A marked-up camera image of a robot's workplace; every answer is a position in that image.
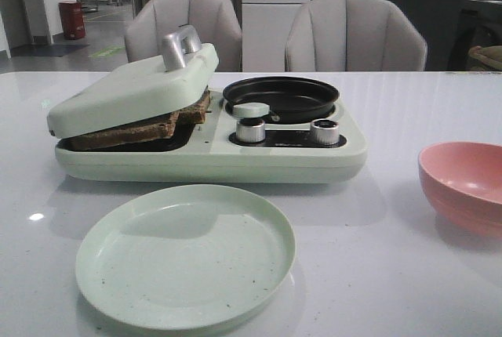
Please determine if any grey upholstered chair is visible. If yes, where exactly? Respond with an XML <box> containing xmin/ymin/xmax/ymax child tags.
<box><xmin>285</xmin><ymin>0</ymin><xmax>427</xmax><ymax>72</ymax></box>
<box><xmin>125</xmin><ymin>0</ymin><xmax>242</xmax><ymax>72</ymax></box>

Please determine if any white cabinet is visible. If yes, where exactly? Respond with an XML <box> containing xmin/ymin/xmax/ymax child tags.
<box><xmin>242</xmin><ymin>0</ymin><xmax>310</xmax><ymax>72</ymax></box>

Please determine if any right grey upholstered chair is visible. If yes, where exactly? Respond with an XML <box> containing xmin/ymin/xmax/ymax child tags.
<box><xmin>285</xmin><ymin>0</ymin><xmax>427</xmax><ymax>72</ymax></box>

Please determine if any mint green sandwich maker lid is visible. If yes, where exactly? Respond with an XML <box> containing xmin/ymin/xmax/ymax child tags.
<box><xmin>47</xmin><ymin>43</ymin><xmax>219</xmax><ymax>139</ymax></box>

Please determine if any dark sofa with cushion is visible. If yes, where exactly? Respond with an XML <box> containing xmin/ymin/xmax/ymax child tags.
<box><xmin>447</xmin><ymin>0</ymin><xmax>501</xmax><ymax>71</ymax></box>

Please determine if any pink plastic bowl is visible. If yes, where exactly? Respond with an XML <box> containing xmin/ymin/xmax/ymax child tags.
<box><xmin>418</xmin><ymin>142</ymin><xmax>501</xmax><ymax>238</ymax></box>

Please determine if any red bin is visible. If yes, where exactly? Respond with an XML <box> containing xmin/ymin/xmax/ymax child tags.
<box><xmin>58</xmin><ymin>1</ymin><xmax>85</xmax><ymax>40</ymax></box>

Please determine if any black round frying pan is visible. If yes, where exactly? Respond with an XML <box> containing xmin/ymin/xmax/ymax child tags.
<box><xmin>223</xmin><ymin>76</ymin><xmax>340</xmax><ymax>125</ymax></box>

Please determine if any right silver control knob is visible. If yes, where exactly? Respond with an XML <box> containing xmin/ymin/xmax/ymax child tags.
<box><xmin>309</xmin><ymin>118</ymin><xmax>340</xmax><ymax>146</ymax></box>

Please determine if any white bread slice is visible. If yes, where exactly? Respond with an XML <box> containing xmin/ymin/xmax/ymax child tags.
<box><xmin>69</xmin><ymin>108</ymin><xmax>180</xmax><ymax>152</ymax></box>
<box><xmin>176</xmin><ymin>89</ymin><xmax>211</xmax><ymax>125</ymax></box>

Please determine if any silver control knob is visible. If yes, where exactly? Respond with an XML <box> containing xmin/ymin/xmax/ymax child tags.
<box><xmin>309</xmin><ymin>118</ymin><xmax>340</xmax><ymax>146</ymax></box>
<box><xmin>235</xmin><ymin>118</ymin><xmax>266</xmax><ymax>143</ymax></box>

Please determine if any left grey upholstered chair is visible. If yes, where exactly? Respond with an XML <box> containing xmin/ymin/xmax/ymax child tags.
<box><xmin>125</xmin><ymin>0</ymin><xmax>242</xmax><ymax>72</ymax></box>

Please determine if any mint green breakfast maker base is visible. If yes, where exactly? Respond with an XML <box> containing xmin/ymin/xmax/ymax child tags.
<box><xmin>55</xmin><ymin>90</ymin><xmax>367</xmax><ymax>183</ymax></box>

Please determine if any mint green round plate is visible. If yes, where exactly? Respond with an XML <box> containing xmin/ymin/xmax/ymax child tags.
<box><xmin>75</xmin><ymin>184</ymin><xmax>296</xmax><ymax>332</ymax></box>

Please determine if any left silver control knob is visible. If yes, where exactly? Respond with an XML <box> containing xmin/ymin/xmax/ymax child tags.
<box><xmin>235</xmin><ymin>118</ymin><xmax>266</xmax><ymax>143</ymax></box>

